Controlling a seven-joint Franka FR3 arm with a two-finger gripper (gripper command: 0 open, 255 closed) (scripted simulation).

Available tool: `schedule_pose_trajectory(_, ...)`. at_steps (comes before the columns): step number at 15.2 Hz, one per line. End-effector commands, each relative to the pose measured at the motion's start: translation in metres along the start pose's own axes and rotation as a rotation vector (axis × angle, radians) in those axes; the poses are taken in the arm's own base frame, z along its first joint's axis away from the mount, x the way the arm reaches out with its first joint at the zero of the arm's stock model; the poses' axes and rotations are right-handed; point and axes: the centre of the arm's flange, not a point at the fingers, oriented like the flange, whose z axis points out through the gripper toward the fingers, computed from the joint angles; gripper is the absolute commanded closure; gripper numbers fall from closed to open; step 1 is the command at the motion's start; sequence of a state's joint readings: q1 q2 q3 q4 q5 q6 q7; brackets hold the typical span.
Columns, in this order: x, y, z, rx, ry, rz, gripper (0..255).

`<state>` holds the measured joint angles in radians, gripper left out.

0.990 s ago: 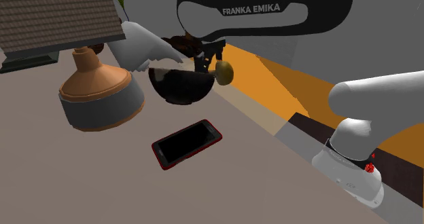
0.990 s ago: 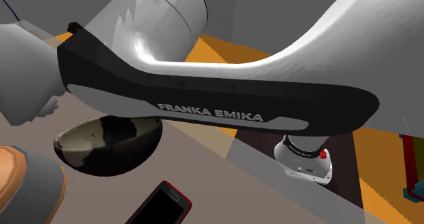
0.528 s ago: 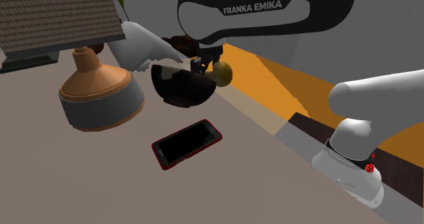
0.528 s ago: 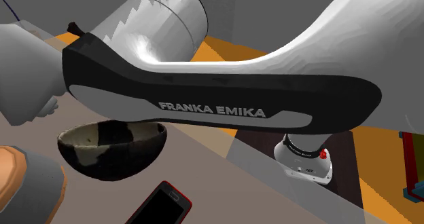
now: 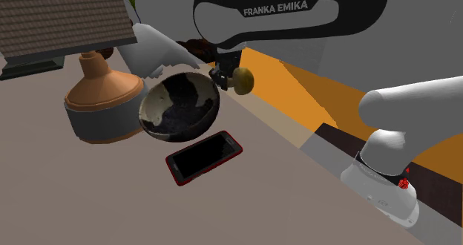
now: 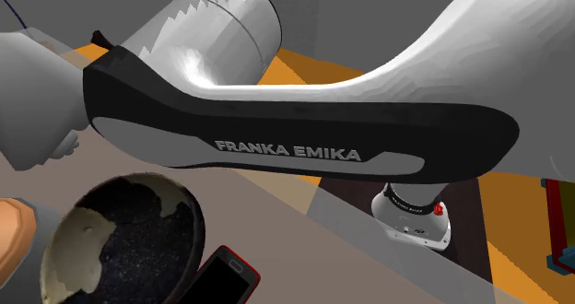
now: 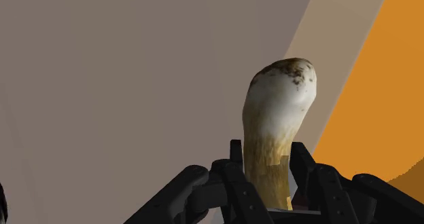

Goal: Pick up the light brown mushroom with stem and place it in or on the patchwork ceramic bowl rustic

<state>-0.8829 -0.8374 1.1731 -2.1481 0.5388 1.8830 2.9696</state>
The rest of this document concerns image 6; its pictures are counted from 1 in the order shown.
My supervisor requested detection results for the red phone with black screen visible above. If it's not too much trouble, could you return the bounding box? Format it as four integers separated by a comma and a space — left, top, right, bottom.
176, 244, 262, 304

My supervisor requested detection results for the dark speckled cream bowl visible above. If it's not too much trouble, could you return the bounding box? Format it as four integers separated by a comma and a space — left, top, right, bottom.
40, 171, 207, 304

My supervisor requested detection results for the dark robot stand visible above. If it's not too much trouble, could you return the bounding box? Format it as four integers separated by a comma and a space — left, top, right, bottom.
317, 176, 494, 285

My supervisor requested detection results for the red and teal furniture piece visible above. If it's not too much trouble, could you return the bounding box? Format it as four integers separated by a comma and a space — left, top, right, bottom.
540, 177, 575, 277

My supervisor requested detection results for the orange round container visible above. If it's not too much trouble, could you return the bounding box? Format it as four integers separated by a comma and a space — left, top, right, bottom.
0, 197, 39, 291

